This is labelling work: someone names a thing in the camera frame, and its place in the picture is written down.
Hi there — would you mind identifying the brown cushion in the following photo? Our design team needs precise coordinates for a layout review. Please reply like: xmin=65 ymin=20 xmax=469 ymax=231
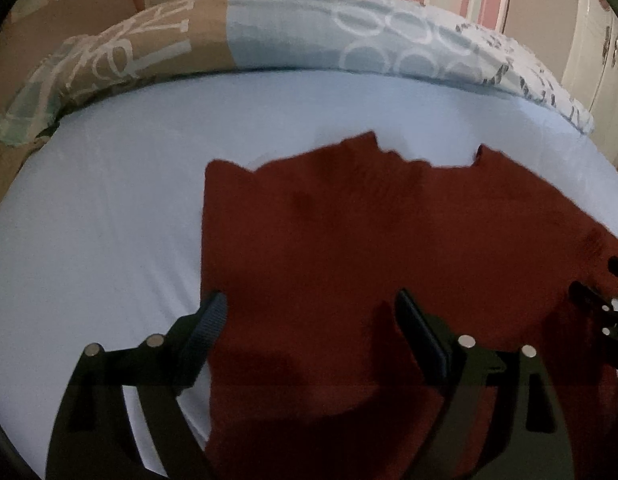
xmin=0 ymin=0 xmax=137 ymax=111

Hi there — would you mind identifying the patterned blue and tan pillow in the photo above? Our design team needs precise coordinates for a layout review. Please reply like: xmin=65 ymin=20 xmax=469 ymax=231
xmin=0 ymin=0 xmax=596 ymax=147

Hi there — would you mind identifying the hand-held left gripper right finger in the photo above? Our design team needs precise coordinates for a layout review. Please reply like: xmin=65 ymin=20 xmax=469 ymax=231
xmin=395 ymin=289 xmax=574 ymax=480

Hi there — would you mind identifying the dark red knit garment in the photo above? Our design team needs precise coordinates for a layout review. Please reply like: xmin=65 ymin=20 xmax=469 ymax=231
xmin=201 ymin=131 xmax=618 ymax=480

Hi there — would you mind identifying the light blue bed sheet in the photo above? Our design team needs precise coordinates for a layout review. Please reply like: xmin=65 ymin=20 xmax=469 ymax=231
xmin=0 ymin=67 xmax=618 ymax=480

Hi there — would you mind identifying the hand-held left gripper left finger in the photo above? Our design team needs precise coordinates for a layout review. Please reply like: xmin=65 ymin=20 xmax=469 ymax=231
xmin=45 ymin=291 xmax=229 ymax=480

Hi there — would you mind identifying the cream wardrobe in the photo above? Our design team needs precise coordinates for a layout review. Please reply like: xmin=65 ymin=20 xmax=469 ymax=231
xmin=504 ymin=0 xmax=618 ymax=181

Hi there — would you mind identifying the brown bedspread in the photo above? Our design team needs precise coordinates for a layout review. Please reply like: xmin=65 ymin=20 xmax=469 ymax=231
xmin=0 ymin=137 xmax=45 ymax=201

